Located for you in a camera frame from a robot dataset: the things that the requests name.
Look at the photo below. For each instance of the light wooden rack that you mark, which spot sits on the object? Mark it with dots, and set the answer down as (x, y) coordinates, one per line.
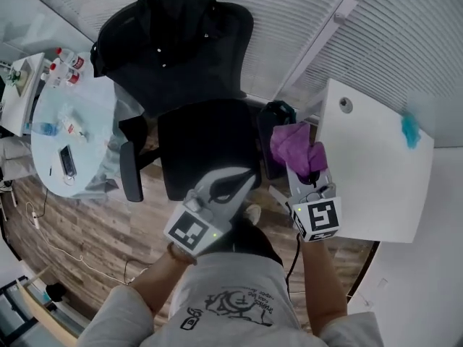
(43, 313)

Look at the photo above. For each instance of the black jacket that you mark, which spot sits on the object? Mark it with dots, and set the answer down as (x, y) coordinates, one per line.
(152, 56)

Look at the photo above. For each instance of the dark teal bag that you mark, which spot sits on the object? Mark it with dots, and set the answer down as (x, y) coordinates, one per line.
(280, 112)

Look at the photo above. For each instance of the round light-blue table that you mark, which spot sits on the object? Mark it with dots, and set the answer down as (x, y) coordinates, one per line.
(90, 103)

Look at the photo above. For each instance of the person's right forearm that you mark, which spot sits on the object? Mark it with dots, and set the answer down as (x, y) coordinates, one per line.
(322, 284)

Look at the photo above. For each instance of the person's black trousers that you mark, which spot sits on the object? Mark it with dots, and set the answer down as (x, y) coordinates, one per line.
(253, 244)

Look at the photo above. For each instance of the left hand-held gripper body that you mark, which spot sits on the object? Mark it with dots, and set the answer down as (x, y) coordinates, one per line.
(188, 231)

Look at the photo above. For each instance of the black framed glass cabinet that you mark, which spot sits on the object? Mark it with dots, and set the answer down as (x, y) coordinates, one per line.
(14, 313)

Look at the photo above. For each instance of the blue label water bottle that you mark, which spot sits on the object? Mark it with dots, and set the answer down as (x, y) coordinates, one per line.
(45, 128)

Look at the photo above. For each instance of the teal cloth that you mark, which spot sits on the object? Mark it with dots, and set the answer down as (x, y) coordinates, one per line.
(411, 130)

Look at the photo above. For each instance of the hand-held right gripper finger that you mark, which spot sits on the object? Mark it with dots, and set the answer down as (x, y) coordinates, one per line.
(326, 181)
(294, 184)

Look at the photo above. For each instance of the person's left forearm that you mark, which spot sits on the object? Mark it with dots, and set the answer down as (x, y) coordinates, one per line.
(159, 284)

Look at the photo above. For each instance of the white square table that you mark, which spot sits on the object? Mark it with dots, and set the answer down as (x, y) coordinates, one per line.
(376, 179)

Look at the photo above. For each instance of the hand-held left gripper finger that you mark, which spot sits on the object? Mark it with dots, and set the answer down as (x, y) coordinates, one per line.
(220, 172)
(240, 202)

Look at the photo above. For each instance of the small clear bottle red label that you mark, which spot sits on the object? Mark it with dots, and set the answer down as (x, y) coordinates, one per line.
(74, 125)

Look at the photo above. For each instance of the purple cloth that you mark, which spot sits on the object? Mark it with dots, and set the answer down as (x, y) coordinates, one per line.
(293, 146)

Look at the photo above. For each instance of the small potted plant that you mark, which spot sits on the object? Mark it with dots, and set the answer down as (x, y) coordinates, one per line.
(16, 74)

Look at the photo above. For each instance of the white cabinet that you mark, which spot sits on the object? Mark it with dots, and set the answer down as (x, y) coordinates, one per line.
(14, 110)

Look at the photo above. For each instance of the grey printed t-shirt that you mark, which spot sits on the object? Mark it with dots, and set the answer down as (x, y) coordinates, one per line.
(235, 277)

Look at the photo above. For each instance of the red label water bottle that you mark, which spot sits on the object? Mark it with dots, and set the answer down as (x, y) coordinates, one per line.
(73, 78)
(77, 63)

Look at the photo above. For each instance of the white power strip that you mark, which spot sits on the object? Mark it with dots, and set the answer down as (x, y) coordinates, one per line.
(35, 219)

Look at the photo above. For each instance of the black cap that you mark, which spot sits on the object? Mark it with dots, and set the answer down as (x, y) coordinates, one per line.
(56, 292)

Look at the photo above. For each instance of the black office chair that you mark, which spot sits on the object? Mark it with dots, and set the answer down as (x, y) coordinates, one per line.
(206, 146)

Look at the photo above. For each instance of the clear plastic bottle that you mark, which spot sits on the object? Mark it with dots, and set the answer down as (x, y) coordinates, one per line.
(52, 79)

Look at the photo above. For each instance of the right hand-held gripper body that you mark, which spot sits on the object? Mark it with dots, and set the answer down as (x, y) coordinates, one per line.
(322, 215)

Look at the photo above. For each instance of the black smartphone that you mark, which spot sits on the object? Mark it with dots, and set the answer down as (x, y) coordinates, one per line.
(67, 159)

